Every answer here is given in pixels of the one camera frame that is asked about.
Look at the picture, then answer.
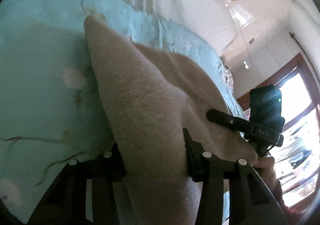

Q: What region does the beige knitted sweater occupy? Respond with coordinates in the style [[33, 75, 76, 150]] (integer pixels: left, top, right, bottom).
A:
[[84, 17, 257, 224]]

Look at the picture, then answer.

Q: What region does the person's right hand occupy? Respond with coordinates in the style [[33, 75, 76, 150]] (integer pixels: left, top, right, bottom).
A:
[[253, 155, 278, 191]]

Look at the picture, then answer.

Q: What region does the light blue floral duvet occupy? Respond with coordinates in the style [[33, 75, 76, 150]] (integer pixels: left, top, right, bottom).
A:
[[1, 0, 244, 223]]

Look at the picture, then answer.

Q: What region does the brown wooden window frame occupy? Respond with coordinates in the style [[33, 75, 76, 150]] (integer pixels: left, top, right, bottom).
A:
[[236, 52, 320, 213]]

